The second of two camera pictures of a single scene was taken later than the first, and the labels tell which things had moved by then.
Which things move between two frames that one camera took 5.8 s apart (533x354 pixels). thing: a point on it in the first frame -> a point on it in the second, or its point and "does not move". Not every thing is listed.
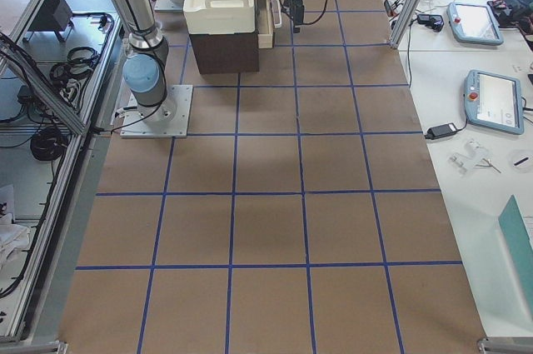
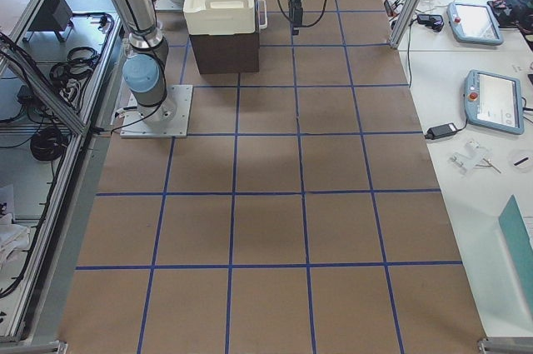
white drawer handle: [276, 13] -> [262, 27]
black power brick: [440, 130] does not move
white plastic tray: [219, 6] does not move
